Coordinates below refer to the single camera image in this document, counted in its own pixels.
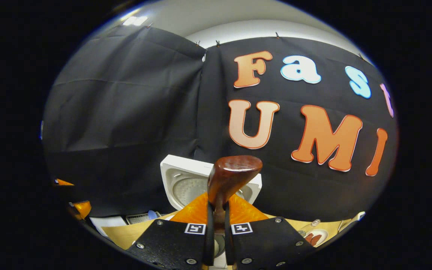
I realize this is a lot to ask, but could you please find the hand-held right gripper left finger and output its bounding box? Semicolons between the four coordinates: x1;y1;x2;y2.
126;192;216;270

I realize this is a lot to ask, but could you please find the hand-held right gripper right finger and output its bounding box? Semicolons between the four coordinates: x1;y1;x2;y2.
224;193;316;270

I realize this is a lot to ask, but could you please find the white rice cooker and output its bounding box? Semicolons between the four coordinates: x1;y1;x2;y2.
160;154;263;267

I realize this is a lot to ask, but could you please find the brown wooden spoon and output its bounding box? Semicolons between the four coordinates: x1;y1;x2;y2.
206;155;264;235

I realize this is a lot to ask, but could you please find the white box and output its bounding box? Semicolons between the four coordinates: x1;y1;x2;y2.
90;216;127;237

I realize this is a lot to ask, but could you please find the grey ridged device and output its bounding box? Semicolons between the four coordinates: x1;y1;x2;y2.
126;212;161;225

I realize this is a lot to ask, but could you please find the black backdrop cloth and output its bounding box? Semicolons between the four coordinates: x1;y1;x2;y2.
42;25;398;222

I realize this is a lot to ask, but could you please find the white round plate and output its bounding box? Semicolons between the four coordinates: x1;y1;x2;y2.
301;229;329;248

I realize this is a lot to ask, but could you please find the ceiling light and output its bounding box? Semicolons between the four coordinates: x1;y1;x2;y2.
121;16;149;27

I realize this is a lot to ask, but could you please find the row of black clips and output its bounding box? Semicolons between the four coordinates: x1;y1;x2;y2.
148;23;365;60

